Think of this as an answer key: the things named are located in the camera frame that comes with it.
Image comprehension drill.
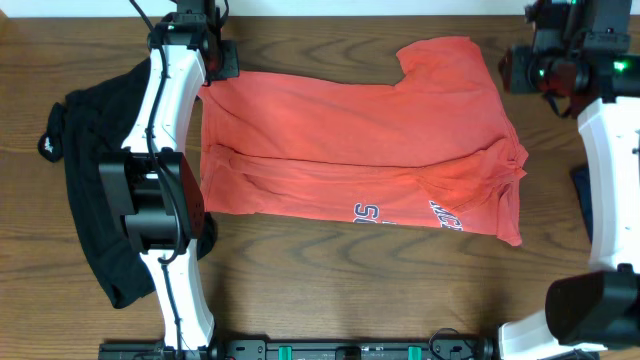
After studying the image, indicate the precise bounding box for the red orange t-shirt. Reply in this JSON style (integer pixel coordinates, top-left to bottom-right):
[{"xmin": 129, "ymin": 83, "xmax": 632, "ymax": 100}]
[{"xmin": 200, "ymin": 36, "xmax": 527, "ymax": 246}]

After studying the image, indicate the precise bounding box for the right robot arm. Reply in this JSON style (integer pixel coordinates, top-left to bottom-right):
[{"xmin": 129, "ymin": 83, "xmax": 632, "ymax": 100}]
[{"xmin": 497, "ymin": 0, "xmax": 639, "ymax": 359}]

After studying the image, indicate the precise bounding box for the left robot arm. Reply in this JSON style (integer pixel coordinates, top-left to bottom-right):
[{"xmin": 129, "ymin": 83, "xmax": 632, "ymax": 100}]
[{"xmin": 98, "ymin": 0, "xmax": 239, "ymax": 360}]

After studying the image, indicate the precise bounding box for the folded blue denim garment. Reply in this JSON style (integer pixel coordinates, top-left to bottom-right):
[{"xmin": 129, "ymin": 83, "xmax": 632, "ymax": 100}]
[{"xmin": 570, "ymin": 165, "xmax": 593, "ymax": 243}]

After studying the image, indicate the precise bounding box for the black t-shirt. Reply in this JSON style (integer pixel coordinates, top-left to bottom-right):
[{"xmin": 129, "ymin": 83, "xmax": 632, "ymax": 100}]
[{"xmin": 37, "ymin": 57, "xmax": 219, "ymax": 310}]

